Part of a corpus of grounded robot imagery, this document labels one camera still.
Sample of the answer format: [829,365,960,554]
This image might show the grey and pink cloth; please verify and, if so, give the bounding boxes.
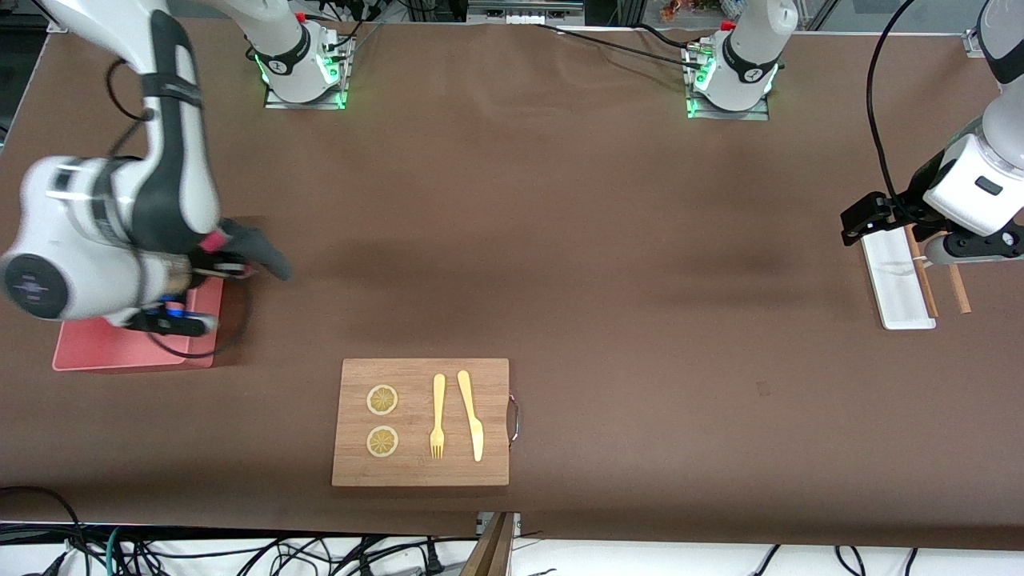
[200,218,294,282]

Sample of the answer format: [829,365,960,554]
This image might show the white rectangular tray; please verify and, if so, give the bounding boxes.
[861,228,937,330]

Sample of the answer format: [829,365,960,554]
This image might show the pink plastic bin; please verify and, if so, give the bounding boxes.
[52,276,226,374]

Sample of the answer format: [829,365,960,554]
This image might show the yellow plastic fork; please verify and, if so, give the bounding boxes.
[430,374,446,460]

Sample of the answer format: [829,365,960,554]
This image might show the yellow plastic knife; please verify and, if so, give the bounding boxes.
[457,370,485,462]

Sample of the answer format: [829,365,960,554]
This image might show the wooden cutting board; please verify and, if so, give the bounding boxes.
[332,358,510,487]

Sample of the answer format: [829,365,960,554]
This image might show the wooden plank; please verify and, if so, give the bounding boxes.
[460,512,517,576]

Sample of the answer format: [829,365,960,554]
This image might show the grey power strip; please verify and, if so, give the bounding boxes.
[468,0,586,25]

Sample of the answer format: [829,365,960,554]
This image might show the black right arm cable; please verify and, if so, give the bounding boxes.
[106,58,254,359]

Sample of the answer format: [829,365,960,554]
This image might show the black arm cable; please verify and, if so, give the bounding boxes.
[867,0,922,205]
[106,58,254,359]

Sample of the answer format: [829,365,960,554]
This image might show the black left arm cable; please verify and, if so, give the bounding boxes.
[867,0,922,205]

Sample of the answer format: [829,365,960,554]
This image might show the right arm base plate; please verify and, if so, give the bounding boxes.
[264,28,354,110]

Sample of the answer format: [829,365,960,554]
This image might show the thick black floor cable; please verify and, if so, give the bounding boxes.
[0,486,85,576]

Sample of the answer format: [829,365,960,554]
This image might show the black cable on table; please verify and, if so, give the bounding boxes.
[534,22,709,69]

